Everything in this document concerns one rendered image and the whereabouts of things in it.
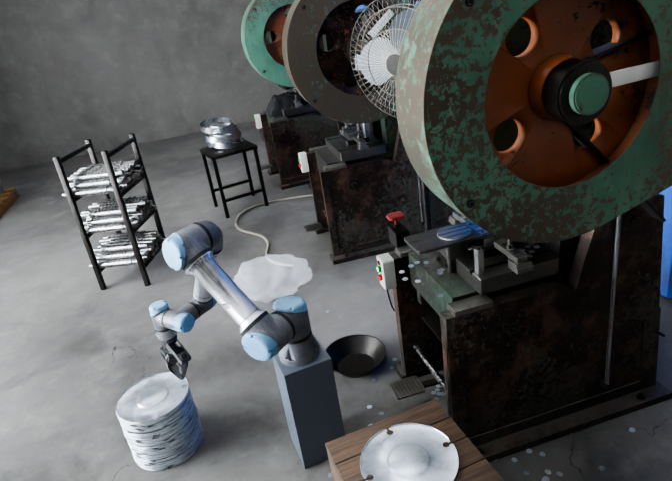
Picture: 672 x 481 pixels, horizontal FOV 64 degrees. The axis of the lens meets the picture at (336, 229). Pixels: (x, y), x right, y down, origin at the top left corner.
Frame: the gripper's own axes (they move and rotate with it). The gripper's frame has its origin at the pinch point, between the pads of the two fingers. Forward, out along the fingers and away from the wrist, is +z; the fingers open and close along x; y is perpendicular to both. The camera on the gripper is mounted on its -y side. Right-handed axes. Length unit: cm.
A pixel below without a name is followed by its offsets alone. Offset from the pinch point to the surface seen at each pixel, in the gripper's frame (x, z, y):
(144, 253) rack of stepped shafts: -46, 5, 152
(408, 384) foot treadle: -64, 10, -67
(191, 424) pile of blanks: 5.8, 14.3, -11.4
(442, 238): -79, -52, -77
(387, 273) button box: -75, -30, -51
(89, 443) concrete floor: 38, 27, 30
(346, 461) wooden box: -12, -8, -91
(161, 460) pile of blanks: 21.1, 21.5, -11.4
